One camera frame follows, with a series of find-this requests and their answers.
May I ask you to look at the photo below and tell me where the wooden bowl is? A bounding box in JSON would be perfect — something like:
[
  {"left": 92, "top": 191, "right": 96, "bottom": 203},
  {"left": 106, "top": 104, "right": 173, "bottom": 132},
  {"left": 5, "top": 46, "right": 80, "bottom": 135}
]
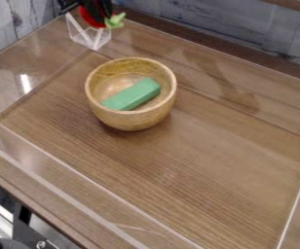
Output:
[{"left": 85, "top": 57, "right": 177, "bottom": 131}]

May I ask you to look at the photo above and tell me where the clear acrylic tray wall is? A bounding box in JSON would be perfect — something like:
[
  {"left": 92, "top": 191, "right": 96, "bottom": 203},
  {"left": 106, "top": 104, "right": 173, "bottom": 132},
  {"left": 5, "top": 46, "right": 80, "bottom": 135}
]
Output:
[{"left": 0, "top": 15, "right": 300, "bottom": 249}]

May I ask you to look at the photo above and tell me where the clear acrylic corner bracket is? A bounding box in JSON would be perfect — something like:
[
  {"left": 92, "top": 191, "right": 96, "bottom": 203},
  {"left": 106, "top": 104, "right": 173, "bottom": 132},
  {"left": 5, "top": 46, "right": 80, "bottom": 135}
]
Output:
[{"left": 66, "top": 13, "right": 112, "bottom": 51}]

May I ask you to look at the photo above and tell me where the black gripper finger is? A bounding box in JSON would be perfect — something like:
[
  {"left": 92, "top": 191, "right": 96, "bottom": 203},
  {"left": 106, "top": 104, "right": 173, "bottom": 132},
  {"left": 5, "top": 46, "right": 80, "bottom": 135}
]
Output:
[
  {"left": 101, "top": 0, "right": 113, "bottom": 18},
  {"left": 84, "top": 1, "right": 104, "bottom": 23}
]

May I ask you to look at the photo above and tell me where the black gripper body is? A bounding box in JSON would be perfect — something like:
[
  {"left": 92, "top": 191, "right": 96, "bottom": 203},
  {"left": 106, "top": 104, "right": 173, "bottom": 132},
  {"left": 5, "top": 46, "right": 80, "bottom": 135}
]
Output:
[{"left": 57, "top": 0, "right": 113, "bottom": 10}]

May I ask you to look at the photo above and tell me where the green rectangular block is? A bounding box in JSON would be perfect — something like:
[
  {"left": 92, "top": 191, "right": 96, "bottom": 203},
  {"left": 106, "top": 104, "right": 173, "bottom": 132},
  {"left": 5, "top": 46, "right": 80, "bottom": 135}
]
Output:
[{"left": 101, "top": 78, "right": 162, "bottom": 111}]

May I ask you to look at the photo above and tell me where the black table leg bracket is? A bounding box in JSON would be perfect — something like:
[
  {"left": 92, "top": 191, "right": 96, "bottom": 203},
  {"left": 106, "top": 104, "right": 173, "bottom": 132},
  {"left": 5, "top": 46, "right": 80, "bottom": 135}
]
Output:
[{"left": 11, "top": 200, "right": 73, "bottom": 249}]

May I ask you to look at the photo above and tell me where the red plush strawberry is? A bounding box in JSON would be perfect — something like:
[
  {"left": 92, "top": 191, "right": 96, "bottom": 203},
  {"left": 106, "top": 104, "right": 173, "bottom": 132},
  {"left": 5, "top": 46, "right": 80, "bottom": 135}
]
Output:
[{"left": 78, "top": 6, "right": 125, "bottom": 29}]

